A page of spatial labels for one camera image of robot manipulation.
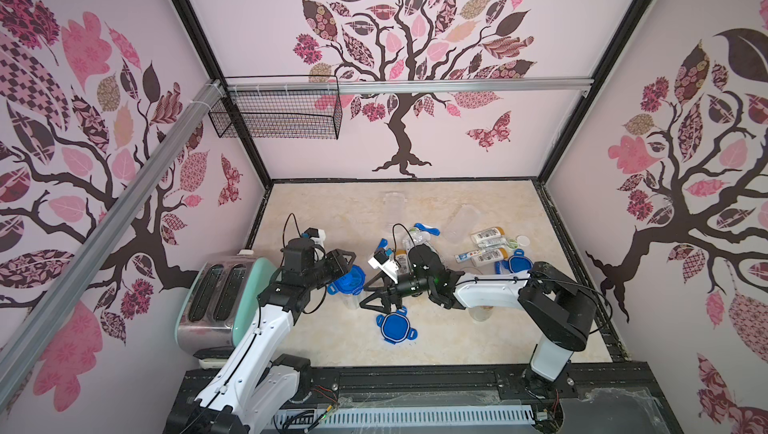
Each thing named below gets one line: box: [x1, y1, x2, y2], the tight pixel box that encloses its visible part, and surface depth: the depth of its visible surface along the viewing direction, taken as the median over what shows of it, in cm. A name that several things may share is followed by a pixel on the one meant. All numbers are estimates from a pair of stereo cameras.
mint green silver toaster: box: [176, 255, 277, 369], surface depth 73 cm
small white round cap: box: [516, 234, 531, 247], surface depth 103 cm
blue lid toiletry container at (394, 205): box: [383, 192, 407, 224], surface depth 112 cm
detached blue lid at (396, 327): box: [376, 306, 418, 345], surface depth 85 cm
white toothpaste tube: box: [454, 249, 483, 262], surface depth 100 cm
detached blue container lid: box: [494, 248, 533, 274], surface depth 99 cm
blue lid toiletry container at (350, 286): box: [328, 264, 367, 310], surface depth 79 cm
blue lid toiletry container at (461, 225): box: [443, 204, 480, 244], surface depth 105 cm
